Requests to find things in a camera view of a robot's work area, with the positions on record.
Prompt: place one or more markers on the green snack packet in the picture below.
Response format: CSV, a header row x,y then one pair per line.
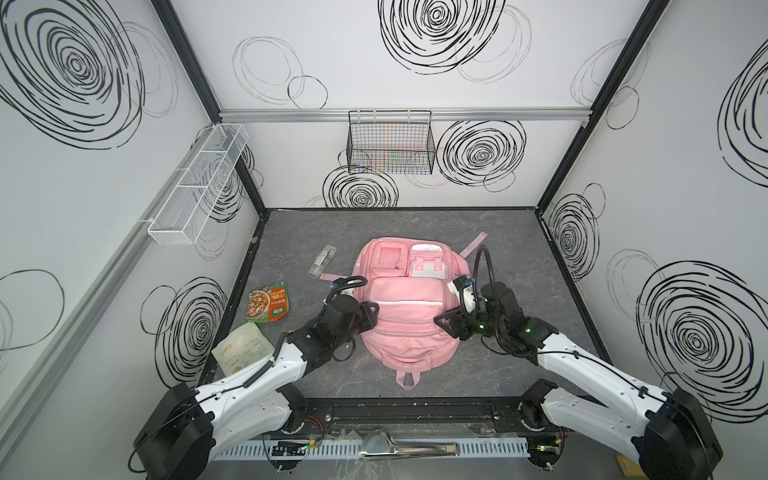
x,y
268,304

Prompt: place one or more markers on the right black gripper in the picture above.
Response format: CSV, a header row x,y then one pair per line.
x,y
459,321

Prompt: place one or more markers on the black wire basket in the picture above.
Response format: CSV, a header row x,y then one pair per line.
x,y
400,147

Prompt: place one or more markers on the white slotted cable duct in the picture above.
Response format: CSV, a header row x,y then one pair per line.
x,y
298,450

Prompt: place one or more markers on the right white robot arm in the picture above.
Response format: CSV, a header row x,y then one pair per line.
x,y
665,432

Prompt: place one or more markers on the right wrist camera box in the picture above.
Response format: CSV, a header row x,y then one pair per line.
x,y
463,287

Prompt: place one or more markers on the black corner frame post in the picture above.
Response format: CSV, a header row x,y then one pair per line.
x,y
643,29
184,50

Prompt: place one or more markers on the aluminium wall rail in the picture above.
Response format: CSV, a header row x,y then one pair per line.
x,y
581,114

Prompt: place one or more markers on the white food pouch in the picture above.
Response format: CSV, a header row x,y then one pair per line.
x,y
241,347

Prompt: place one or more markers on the black corner frame post left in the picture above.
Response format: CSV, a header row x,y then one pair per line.
x,y
184,50

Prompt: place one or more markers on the clear plastic pencil case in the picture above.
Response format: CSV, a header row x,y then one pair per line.
x,y
321,261

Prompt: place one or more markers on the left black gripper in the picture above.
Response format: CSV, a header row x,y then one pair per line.
x,y
366,314

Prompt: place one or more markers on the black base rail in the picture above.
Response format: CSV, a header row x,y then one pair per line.
x,y
497,414

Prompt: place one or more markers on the white wire shelf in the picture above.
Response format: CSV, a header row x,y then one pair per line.
x,y
191,203

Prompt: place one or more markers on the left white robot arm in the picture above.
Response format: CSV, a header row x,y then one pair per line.
x,y
190,426

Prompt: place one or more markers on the black corner frame post right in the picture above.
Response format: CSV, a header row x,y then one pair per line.
x,y
643,29

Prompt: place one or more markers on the pink student backpack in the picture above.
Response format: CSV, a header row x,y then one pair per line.
x,y
412,282

